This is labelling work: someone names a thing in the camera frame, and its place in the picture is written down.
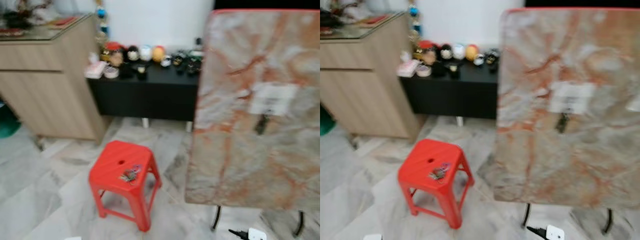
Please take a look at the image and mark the keys with pink keychain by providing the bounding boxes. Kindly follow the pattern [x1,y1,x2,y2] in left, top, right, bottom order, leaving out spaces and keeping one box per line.
[118,164,143,184]
[428,162,452,182]

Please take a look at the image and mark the light wooden cabinet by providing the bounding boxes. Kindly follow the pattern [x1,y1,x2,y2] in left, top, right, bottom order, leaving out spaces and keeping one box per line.
[320,12,425,140]
[0,14,112,142]

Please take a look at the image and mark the black low TV console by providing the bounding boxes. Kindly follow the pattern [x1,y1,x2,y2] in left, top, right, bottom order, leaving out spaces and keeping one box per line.
[400,60,501,120]
[87,62,202,122]

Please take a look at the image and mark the marble pattern board red edge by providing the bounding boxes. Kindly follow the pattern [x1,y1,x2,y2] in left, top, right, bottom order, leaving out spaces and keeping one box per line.
[491,7,640,210]
[184,8,321,212]

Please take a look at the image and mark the small gold trophy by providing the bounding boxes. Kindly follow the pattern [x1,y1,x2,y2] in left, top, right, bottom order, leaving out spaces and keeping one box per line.
[410,30,423,60]
[98,31,111,62]

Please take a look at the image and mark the snack jar with red lid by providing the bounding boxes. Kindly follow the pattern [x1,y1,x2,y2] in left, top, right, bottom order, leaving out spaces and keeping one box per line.
[104,41,125,68]
[416,40,437,66]

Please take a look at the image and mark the blue and gold trophy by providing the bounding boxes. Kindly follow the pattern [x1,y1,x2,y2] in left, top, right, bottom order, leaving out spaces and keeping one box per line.
[95,0,112,36]
[407,0,423,36]

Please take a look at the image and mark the red envelope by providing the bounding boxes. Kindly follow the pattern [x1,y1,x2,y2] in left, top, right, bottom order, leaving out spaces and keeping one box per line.
[364,15,393,26]
[49,16,79,27]

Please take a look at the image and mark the dark keys on ring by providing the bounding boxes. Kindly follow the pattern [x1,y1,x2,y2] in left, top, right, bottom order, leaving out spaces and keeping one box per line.
[254,114,271,137]
[555,112,571,135]

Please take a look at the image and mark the pink white tissue pack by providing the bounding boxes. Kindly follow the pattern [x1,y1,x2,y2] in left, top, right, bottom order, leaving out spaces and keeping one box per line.
[396,50,421,78]
[84,52,108,80]

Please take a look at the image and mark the black iron teapot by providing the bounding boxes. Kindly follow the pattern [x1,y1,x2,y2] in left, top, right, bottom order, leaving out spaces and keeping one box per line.
[320,9,346,28]
[1,9,35,29]

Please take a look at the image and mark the green bag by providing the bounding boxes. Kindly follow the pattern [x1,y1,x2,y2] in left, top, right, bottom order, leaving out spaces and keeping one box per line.
[320,105,335,137]
[0,101,22,139]

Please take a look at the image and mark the red plastic stool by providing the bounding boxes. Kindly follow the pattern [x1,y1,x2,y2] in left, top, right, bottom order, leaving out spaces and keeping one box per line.
[397,138,475,230]
[88,140,163,233]

